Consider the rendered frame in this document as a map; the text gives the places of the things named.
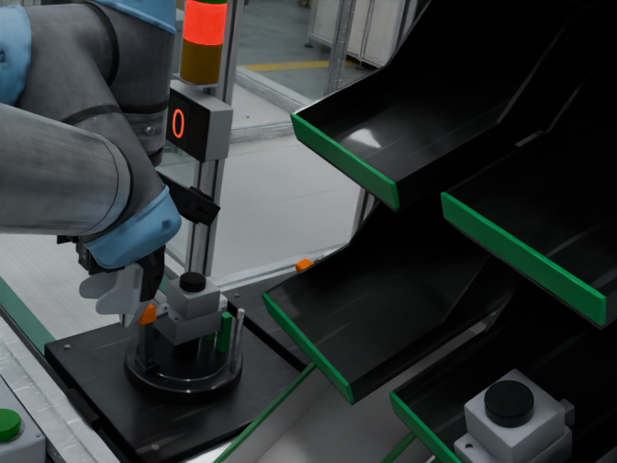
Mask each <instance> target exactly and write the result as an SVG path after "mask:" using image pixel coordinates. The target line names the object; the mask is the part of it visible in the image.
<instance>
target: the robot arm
mask: <svg viewBox="0 0 617 463"><path fill-rule="evenodd" d="M175 5H176V0H89V1H87V2H80V3H77V4H65V5H49V6H20V5H11V6H5V7H0V234H30V235H57V241H56V243H57V244H61V243H69V242H72V243H75V252H77V253H78V254H79V259H78V264H79V265H81V266H82V267H83V268H84V269H85V270H86V271H88V275H89V277H87V278H86V279H84V280H83V281H82V282H81V283H80V285H79V294H80V295H81V297H83V298H85V299H98V301H97V302H96V305H95V310H96V312H97V313H99V314H101V315H108V314H118V317H119V320H120V324H121V325H122V326H124V328H125V329H126V328H129V327H130V326H132V325H133V324H134V323H135V322H136V321H137V320H138V319H139V318H140V316H141V315H142V313H143V312H145V311H146V309H147V307H148V306H149V304H150V302H151V300H152V299H153V298H154V297H155V295H156V292H157V290H158V288H159V286H160V285H161V282H162V280H163V273H164V251H165V247H166V245H165V244H166V243H168V242H169V241H170V240H171V239H173V237H175V235H176V234H177V233H178V232H179V230H180V228H181V224H182V220H181V216H183V218H184V219H185V220H189V221H192V222H194V223H196V224H198V223H199V222H201V223H203V224H205V225H207V226H208V227H210V225H211V224H212V222H213V220H214V219H215V218H216V216H217V215H218V213H219V210H220V209H221V207H220V206H218V205H216V203H214V202H213V201H212V200H213V198H212V197H210V196H209V195H207V193H206V192H205V191H204V190H202V189H197V188H195V187H193V186H191V187H187V186H184V185H182V184H180V183H179V182H177V181H175V180H173V179H172V178H171V177H169V176H167V175H164V174H163V173H161V172H159V171H157V170H155V168H154V167H156V166H158V165H159V164H160V163H161V162H162V159H163V146H164V144H165V136H166V125H167V115H168V105H169V95H170V84H171V74H172V64H173V54H174V36H176V32H177V31H176V29H175V26H176V7H175ZM180 215H181V216H180Z"/></svg>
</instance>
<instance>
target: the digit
mask: <svg viewBox="0 0 617 463"><path fill-rule="evenodd" d="M190 106H191V105H189V104H188V103H186V102H185V101H183V100H182V99H180V98H178V97H177V96H174V95H173V94H171V93H170V99H169V110H168V121H167V132H166V136H167V137H168V138H170V139H171V140H173V141H175V142H176V143H178V144H179V145H181V146H182V147H184V148H185V149H186V144H187V134H188V124H189V115H190Z"/></svg>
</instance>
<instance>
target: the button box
mask: <svg viewBox="0 0 617 463"><path fill-rule="evenodd" d="M0 409H9V410H12V411H15V412H17V413H18V414H19V416H20V418H21V428H20V430H19V432H18V433H17V434H16V435H15V436H13V437H11V438H9V439H6V440H3V441H0V463H46V436H45V435H44V434H43V433H42V432H41V430H40V429H39V427H38V426H37V425H36V423H35V422H34V421H33V419H32V418H31V417H30V415H29V414H28V412H27V411H26V410H25V408H24V407H23V406H22V404H21V403H20V401H19V400H18V399H17V397H16V396H15V394H14V393H13V392H12V390H11V389H10V388H9V387H8V386H7V385H6V383H5V382H4V380H3V379H2V378H1V376H0Z"/></svg>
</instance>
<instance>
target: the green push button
mask: <svg viewBox="0 0 617 463"><path fill-rule="evenodd" d="M20 428H21V418H20V416H19V414H18V413H17V412H15V411H12V410H9V409H0V441H3V440H6V439H9V438H11V437H13V436H15V435H16V434H17V433H18V432H19V430H20Z"/></svg>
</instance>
